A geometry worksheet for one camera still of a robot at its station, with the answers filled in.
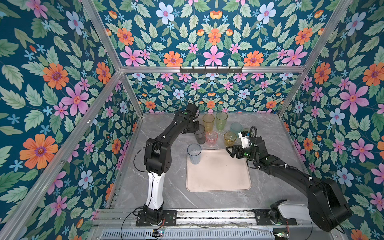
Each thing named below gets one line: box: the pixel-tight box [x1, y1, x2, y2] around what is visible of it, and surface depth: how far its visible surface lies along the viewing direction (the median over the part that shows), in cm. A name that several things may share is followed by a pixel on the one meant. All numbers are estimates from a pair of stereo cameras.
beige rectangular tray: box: [186, 149, 252, 193], surface depth 90 cm
